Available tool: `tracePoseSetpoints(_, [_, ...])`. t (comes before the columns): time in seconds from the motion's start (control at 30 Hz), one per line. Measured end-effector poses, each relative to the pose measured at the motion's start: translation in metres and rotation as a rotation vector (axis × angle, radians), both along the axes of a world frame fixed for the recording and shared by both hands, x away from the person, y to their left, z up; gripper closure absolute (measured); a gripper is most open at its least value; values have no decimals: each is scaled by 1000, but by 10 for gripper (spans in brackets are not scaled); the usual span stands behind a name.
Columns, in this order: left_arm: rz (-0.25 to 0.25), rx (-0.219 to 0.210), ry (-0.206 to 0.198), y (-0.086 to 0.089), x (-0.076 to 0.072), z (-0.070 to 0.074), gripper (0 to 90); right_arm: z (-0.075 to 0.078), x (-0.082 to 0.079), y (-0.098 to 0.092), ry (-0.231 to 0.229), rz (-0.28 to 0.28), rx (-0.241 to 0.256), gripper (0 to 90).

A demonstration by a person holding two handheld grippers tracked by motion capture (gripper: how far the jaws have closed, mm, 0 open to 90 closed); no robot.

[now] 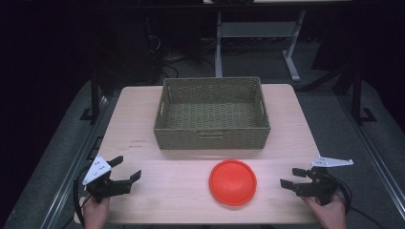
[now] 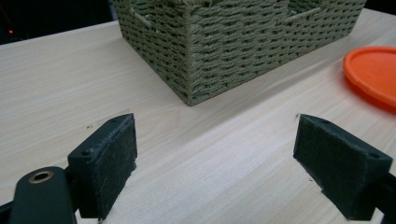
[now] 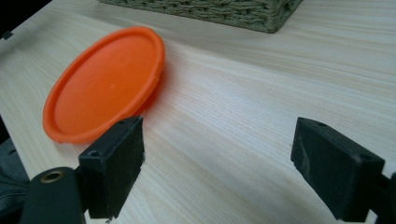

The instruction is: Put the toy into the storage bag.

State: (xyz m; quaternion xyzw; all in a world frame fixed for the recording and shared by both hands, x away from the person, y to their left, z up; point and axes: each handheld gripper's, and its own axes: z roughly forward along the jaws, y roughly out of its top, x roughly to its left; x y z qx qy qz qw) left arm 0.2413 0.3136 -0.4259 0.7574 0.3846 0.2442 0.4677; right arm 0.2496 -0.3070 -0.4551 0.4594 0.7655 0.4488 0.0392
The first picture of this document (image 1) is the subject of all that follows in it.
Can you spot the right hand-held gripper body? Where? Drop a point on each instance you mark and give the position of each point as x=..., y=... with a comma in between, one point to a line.
x=318, y=187

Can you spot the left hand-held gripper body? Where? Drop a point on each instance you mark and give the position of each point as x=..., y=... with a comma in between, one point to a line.
x=95, y=171

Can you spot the red round plate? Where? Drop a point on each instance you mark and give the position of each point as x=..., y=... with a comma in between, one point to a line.
x=232, y=182

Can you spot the green woven basket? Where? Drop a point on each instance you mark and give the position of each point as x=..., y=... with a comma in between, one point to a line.
x=211, y=117

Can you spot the person's right hand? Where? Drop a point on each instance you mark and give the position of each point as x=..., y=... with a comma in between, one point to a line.
x=329, y=215

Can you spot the person's left hand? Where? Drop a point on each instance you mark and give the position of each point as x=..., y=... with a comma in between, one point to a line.
x=95, y=213

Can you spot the black metal stand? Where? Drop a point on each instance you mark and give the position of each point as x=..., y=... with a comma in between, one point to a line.
x=94, y=98
x=357, y=95

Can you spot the aluminium floor rail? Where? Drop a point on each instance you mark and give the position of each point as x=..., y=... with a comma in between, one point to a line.
x=71, y=171
x=372, y=152

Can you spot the white metal desk frame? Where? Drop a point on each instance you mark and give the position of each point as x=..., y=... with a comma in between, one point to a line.
x=258, y=30

